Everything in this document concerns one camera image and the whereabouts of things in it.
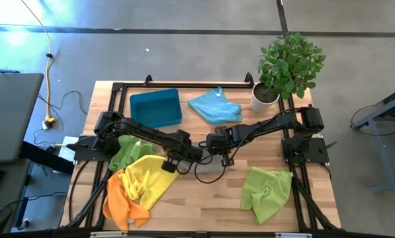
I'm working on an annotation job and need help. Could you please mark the grey microfiber towel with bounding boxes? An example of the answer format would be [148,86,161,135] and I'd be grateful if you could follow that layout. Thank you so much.
[192,141,230,175]

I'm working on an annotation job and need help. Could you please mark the yellow microfiber towel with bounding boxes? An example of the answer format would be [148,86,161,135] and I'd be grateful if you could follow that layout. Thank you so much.
[118,154,180,211]

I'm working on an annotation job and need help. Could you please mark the teal plastic bin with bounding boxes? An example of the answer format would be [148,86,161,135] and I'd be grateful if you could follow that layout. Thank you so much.
[129,88,183,131]

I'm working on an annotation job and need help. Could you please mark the lime green microfiber towel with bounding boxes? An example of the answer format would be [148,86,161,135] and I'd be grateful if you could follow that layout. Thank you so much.
[240,167,294,226]

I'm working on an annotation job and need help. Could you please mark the orange microfiber towel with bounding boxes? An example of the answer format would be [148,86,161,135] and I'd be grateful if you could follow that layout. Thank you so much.
[103,169,151,231]

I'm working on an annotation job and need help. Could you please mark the blue microfiber towel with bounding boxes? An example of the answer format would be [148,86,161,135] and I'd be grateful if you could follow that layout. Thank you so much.
[187,86,243,127]

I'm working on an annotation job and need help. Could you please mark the darker green microfiber towel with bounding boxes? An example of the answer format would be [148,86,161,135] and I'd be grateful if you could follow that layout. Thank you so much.
[108,134,155,172]

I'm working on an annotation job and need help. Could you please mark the green plant in white pot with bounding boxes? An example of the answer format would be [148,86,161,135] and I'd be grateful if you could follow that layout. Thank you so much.
[250,32,327,114]

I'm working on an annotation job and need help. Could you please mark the white box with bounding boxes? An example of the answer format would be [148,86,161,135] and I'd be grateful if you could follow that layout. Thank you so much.
[58,136,79,163]

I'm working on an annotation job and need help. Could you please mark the yellow power plug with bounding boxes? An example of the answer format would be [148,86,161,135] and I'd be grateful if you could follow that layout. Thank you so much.
[42,115,58,130]

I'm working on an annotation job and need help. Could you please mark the black desk beam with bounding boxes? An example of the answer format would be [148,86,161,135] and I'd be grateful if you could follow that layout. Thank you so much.
[18,141,75,175]

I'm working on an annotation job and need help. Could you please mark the blue-grey metal table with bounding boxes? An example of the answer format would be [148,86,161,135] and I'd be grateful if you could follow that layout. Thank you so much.
[351,84,395,194]

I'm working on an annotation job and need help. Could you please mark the dark grey desk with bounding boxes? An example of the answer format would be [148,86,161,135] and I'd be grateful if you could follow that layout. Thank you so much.
[0,158,32,234]

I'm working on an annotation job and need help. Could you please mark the grey flat panel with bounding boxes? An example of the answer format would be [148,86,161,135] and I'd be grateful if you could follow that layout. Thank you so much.
[0,73,44,165]

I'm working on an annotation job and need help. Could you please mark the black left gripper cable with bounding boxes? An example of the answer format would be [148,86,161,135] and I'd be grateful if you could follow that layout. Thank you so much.
[176,157,194,176]

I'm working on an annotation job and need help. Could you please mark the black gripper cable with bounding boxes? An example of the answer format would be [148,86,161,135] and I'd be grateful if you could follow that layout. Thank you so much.
[193,140,247,185]
[176,157,194,176]

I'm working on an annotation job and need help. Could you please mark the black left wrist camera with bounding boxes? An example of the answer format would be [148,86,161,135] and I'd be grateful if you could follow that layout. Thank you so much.
[161,160,178,175]

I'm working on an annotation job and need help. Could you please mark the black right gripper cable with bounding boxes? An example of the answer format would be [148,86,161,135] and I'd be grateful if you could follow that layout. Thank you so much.
[193,140,247,185]

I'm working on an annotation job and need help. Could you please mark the black aluminium table frame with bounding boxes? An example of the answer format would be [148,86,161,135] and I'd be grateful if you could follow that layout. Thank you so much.
[60,71,343,238]

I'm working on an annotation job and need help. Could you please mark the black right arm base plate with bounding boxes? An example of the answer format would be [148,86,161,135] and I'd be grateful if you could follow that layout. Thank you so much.
[282,137,337,165]

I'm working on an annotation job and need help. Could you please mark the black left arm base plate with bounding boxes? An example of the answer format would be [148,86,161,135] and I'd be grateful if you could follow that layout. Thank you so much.
[66,135,114,162]

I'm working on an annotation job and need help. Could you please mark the silver frame bracket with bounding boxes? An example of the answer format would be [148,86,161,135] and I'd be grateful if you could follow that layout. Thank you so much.
[275,232,313,238]
[90,231,128,238]

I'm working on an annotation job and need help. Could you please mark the black left arm base cable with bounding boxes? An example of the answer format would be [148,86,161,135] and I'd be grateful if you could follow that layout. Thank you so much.
[67,160,91,223]

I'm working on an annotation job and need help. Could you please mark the thin black floor cable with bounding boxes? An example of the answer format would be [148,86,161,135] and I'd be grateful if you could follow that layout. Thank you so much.
[33,89,89,149]

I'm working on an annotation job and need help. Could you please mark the yellow floor cable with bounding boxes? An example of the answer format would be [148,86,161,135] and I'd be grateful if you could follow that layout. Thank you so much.
[20,0,54,120]

